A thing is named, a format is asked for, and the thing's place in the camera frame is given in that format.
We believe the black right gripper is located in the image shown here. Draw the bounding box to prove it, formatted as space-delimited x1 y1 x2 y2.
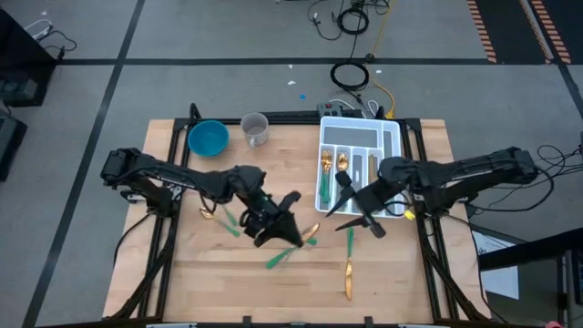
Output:
324 170 397 240

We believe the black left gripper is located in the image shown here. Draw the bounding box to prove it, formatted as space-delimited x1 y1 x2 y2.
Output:
240 190 305 249

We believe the gold fork green handle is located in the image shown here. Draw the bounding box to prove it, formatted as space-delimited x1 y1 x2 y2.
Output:
320 149 332 205
321 149 333 204

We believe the white cutlery organizer tray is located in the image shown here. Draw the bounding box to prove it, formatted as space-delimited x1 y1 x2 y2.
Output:
314 115 407 220

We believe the grey patterned mug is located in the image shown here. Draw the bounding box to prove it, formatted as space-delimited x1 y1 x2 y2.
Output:
240 112 270 150

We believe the blue bowl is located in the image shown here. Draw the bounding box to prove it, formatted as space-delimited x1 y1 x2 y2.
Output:
187 119 230 159

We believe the white paper sheet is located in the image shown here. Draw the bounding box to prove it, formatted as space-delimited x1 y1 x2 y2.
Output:
471 230 520 301

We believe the black desk bar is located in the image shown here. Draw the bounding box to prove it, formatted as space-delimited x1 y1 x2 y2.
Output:
477 227 583 272

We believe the black metal stand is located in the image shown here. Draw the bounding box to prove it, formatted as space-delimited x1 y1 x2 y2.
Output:
555 250 583 328

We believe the black orange striped floor mat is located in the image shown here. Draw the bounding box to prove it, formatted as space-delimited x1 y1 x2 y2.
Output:
466 0 583 65

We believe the black box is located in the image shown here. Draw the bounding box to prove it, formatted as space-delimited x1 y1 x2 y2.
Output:
0 116 28 183

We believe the black cabinet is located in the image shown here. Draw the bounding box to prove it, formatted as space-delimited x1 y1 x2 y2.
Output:
0 8 58 108

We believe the yellow cable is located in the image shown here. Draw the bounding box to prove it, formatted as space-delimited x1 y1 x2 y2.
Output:
371 0 396 120

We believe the white cable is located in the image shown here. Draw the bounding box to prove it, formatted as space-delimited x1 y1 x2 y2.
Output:
25 18 54 40
328 97 380 118

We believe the black aluminium table frame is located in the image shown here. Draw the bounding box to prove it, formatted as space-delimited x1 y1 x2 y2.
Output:
108 102 492 328

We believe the coiled black cable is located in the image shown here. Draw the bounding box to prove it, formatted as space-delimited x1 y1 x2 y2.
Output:
336 7 370 36
330 61 370 91

